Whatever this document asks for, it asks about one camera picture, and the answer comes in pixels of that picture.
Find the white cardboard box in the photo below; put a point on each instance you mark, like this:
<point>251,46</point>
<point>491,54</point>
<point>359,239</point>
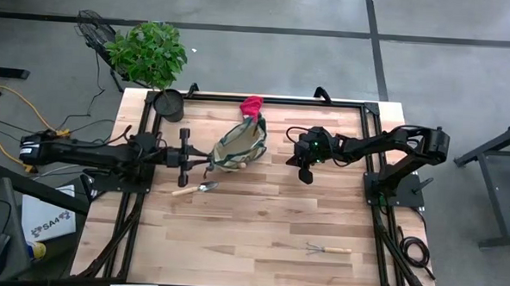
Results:
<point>46,220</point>

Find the black table clamp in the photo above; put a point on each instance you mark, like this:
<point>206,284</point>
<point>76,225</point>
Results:
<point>322,94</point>
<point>192,89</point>

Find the potted green plant black pot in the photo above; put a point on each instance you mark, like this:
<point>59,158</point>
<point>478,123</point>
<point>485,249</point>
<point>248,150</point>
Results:
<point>147,54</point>

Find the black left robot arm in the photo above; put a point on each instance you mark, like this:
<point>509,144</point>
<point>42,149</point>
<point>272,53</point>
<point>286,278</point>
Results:
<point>86,153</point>

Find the beige green gardening bag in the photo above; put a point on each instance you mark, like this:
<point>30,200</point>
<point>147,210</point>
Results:
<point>237,146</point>

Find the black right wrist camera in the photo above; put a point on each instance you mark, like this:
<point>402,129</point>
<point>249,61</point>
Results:
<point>316,145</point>

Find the black aluminium table frame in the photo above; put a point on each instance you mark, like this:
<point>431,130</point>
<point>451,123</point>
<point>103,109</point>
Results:
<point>282,100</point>

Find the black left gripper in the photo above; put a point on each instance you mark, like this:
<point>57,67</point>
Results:
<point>183,178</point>

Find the dark grey metal bench frame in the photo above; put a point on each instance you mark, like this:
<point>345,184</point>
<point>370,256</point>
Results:
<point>500,205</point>

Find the black floor bar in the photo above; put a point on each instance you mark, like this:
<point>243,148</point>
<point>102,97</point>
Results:
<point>6,72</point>

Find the black floor fan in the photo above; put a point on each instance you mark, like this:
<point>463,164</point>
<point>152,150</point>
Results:
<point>92,30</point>

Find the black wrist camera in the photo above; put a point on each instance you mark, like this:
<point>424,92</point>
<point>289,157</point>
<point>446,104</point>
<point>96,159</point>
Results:
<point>172,157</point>
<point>316,145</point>

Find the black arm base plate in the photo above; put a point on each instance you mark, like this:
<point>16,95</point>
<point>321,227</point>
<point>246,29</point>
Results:
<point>106,184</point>
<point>408,190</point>

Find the dark grey side desk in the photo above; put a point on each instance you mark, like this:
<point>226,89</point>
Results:
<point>2,209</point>

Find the yellow round object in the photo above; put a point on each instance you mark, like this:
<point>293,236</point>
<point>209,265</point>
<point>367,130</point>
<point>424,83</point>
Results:
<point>39,251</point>

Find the red gardening glove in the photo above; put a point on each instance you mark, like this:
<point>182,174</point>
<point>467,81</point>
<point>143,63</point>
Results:
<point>251,106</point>

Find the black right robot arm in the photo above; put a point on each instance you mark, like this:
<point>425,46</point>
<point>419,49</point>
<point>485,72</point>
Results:
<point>423,144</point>

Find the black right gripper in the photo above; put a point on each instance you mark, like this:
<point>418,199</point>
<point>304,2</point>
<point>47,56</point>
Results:
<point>306,176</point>

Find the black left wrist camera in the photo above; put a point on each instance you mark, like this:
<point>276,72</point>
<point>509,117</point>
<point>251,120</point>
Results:
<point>172,157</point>

